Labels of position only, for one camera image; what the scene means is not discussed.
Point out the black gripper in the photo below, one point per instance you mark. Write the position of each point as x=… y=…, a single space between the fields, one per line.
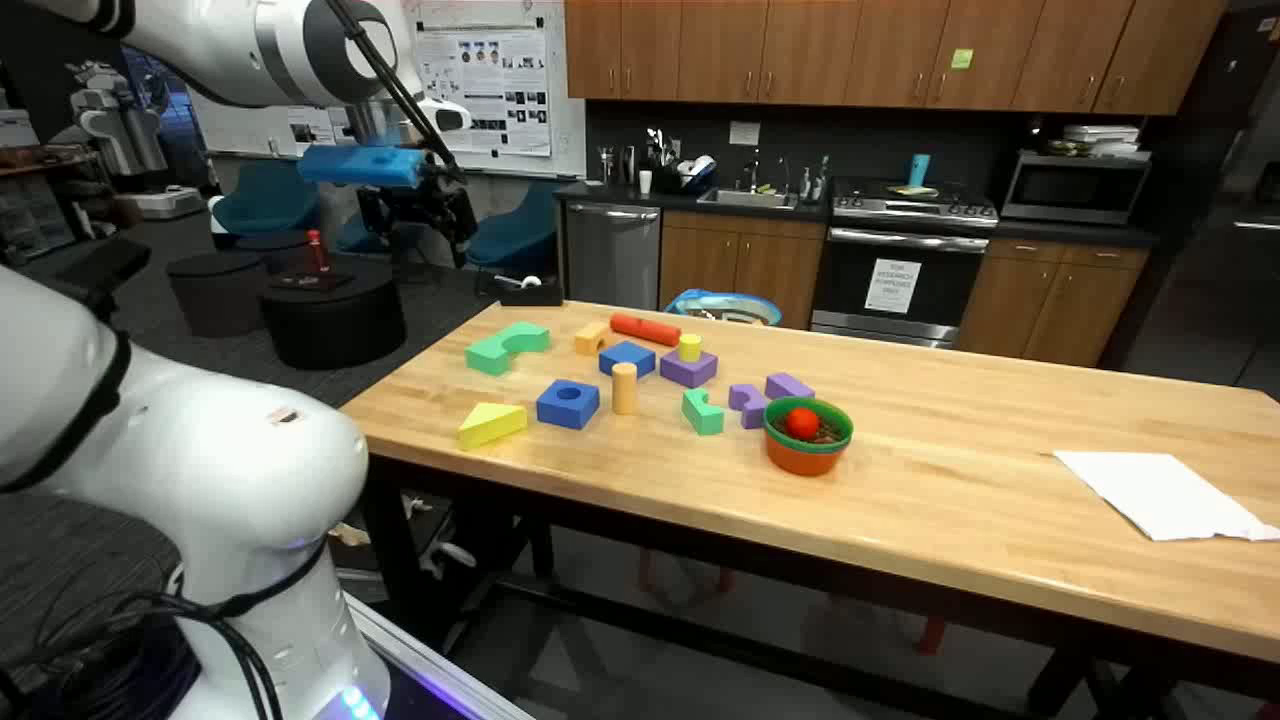
x=405 y=215

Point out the tan cylinder block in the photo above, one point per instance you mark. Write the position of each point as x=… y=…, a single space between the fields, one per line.
x=626 y=388

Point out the white robot base platform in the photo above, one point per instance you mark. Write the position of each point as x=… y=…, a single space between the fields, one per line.
x=425 y=665

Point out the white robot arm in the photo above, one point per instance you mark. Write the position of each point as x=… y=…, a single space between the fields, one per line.
x=201 y=480

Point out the large green arch block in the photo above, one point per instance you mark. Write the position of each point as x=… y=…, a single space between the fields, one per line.
x=487 y=358

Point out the small yellow arch block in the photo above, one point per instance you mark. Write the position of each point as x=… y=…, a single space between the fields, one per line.
x=588 y=341

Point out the yellow wedge block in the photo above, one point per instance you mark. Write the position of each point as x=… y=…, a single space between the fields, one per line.
x=491 y=430

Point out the blue block with hole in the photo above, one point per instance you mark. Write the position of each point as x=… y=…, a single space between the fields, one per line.
x=555 y=409

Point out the blue square block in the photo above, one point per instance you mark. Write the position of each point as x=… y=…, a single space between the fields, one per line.
x=626 y=358

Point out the red cylinder block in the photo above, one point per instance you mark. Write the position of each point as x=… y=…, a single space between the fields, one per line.
x=647 y=331

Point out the purple rectangular block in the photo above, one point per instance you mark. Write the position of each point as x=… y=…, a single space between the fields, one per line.
x=691 y=373

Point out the small green block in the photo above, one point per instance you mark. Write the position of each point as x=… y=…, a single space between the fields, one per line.
x=702 y=416

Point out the purple arch block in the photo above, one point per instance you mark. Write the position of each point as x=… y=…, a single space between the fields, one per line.
x=745 y=400

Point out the purple flat block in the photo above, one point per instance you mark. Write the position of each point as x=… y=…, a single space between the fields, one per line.
x=785 y=387

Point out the red bottle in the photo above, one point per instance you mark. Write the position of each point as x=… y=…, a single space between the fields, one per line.
x=318 y=255

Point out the blue lounge chair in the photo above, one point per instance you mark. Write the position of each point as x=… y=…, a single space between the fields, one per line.
x=521 y=232

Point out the large black round ottoman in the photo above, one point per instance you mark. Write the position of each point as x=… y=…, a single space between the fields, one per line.
x=332 y=327

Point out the teal bean bag chair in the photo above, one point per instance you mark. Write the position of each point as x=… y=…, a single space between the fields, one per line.
x=266 y=200

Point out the small black round ottoman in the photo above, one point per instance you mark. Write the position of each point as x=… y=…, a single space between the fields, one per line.
x=212 y=298

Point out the steel dishwasher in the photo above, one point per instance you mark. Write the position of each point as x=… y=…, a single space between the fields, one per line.
x=615 y=258

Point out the dark kettle on counter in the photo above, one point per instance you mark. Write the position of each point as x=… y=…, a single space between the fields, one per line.
x=694 y=176

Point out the gray background machine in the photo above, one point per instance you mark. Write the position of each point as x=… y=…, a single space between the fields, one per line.
x=120 y=120

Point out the blue round bin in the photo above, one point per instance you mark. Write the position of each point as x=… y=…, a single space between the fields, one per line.
x=724 y=304

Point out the wide wooden lower cabinet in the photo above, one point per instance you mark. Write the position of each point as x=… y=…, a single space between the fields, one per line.
x=741 y=264

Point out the steel sink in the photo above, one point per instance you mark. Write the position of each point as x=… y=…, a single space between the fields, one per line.
x=745 y=200

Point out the wooden upper cabinets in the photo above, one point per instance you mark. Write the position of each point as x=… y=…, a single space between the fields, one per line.
x=802 y=54

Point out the red ball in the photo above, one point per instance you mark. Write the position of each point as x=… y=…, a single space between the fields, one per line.
x=802 y=427

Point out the orange bowl green rim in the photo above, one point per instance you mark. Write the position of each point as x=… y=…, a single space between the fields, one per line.
x=802 y=461

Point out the white paper on oven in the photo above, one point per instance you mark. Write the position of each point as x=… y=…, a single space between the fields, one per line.
x=895 y=284

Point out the black oven stove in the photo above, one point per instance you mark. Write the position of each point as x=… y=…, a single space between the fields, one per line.
x=906 y=232

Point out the gray fabric cover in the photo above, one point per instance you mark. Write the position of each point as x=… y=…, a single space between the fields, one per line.
x=65 y=587

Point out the teal bottle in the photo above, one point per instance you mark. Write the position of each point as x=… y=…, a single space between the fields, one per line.
x=921 y=168

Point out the yellow sticky note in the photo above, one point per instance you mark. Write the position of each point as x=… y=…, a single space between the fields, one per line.
x=963 y=58

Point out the narrow wooden lower cabinet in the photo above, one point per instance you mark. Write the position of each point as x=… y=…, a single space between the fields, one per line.
x=1055 y=303

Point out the black microwave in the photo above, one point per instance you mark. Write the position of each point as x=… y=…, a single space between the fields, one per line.
x=1073 y=189

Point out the stacked white plates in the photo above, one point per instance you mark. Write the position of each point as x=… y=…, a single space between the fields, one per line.
x=1103 y=141

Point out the white paper sheet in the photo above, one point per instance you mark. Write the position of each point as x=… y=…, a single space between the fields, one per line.
x=1162 y=497

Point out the white wall poster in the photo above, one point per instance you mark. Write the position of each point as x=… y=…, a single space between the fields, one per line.
x=500 y=83

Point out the black table frame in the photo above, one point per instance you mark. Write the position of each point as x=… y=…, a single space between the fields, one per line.
x=395 y=534

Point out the white wall plate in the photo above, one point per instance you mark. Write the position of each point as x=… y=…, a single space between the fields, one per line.
x=745 y=132

